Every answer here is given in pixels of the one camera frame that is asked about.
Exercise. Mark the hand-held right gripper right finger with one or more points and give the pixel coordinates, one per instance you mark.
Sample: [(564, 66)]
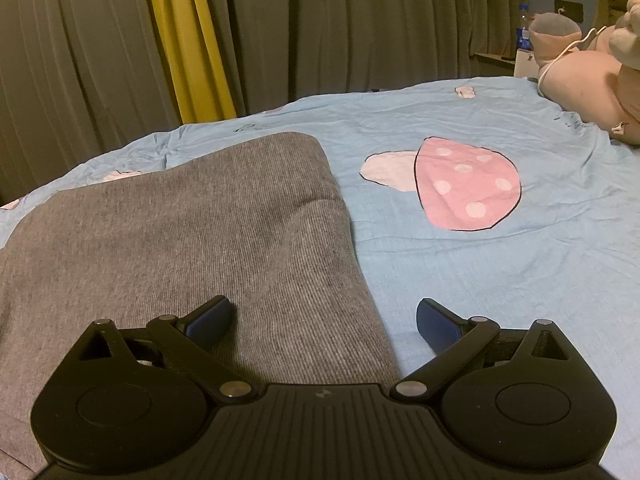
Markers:
[(437, 326)]

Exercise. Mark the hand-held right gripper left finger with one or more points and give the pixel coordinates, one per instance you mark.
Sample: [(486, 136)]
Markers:
[(210, 322)]

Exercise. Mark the grey pants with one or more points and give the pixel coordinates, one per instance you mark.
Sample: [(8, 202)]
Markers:
[(175, 250)]

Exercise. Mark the blue mushroom print bedsheet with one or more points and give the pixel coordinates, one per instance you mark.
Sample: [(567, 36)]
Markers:
[(500, 280)]

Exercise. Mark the yellow curtain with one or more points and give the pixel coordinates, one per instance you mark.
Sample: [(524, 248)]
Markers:
[(192, 60)]

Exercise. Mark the wooden nightstand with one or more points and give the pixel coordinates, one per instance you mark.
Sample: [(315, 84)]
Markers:
[(492, 62)]

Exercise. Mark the white box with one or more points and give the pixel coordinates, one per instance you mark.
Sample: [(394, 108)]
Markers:
[(525, 65)]

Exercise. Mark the grey curtain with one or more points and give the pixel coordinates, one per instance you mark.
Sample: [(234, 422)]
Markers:
[(350, 25), (75, 70)]

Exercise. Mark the pink plush toy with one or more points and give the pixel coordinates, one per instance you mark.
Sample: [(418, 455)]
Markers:
[(585, 80)]

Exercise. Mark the clear water bottle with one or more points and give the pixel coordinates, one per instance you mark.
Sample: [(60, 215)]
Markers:
[(523, 35)]

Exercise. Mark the beige plush toy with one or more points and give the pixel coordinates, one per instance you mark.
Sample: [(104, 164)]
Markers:
[(629, 35)]

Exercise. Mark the dark wall socket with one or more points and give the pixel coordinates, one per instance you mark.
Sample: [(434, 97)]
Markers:
[(568, 11)]

